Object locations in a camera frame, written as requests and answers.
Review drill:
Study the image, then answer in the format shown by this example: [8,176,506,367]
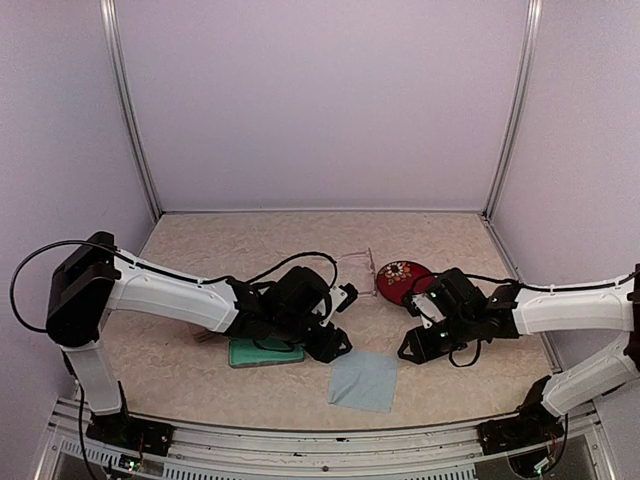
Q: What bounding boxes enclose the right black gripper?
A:
[398,310,477,364]

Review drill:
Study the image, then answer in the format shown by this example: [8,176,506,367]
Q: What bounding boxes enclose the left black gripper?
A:
[273,312,353,364]

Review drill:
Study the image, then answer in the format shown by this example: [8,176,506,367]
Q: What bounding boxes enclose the small blue cleaning cloth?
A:
[328,351,398,413]

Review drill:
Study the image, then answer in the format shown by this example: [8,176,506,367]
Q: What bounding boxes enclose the clear pink glasses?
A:
[337,248,377,297]

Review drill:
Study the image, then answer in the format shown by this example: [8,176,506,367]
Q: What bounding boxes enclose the grey glasses case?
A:
[229,339,305,368]

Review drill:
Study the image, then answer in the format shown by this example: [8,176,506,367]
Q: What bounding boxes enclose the pink glasses case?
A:
[192,330,214,343]

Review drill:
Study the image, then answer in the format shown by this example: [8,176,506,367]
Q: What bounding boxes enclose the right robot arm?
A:
[398,268,639,455]

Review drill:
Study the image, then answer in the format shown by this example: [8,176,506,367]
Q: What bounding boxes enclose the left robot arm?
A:
[8,231,358,454]

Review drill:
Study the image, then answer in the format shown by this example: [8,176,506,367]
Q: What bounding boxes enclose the red floral plate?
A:
[376,260,435,306]

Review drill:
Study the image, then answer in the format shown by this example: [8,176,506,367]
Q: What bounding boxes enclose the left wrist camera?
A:
[330,283,358,313]

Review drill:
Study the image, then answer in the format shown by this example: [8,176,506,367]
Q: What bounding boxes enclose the front aluminium rail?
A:
[27,397,622,479]

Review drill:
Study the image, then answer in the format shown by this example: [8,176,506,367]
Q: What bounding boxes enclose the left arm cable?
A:
[12,239,339,334]

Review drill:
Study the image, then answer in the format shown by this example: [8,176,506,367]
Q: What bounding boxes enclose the right aluminium frame post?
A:
[483,0,543,223]

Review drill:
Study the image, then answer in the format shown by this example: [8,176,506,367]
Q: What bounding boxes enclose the aluminium frame post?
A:
[100,0,164,223]
[483,0,543,223]

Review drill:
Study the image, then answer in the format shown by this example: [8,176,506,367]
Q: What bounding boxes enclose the left aluminium frame post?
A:
[100,0,164,223]

